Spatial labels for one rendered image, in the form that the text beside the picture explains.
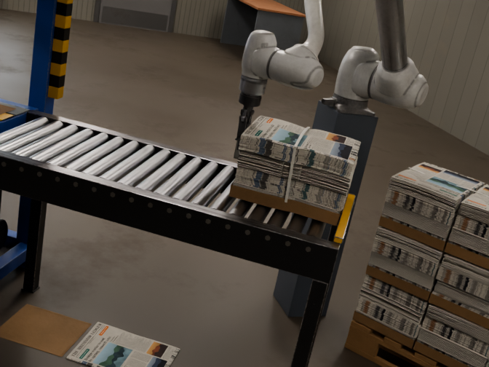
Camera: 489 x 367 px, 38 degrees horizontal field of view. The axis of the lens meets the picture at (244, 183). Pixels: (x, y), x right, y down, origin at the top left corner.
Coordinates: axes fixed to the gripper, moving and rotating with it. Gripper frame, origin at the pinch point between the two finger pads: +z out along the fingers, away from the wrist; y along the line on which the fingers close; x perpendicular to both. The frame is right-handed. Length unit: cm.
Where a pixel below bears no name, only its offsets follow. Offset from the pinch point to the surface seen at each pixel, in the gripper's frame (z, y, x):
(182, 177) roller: 13.8, -5.1, 17.2
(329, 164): -7.3, -14.6, -32.1
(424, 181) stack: 10, 53, -68
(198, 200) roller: 13.2, -23.3, 5.7
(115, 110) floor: 93, 315, 171
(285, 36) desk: 51, 693, 100
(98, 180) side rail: 13, -30, 38
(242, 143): -6.5, -14.3, -3.2
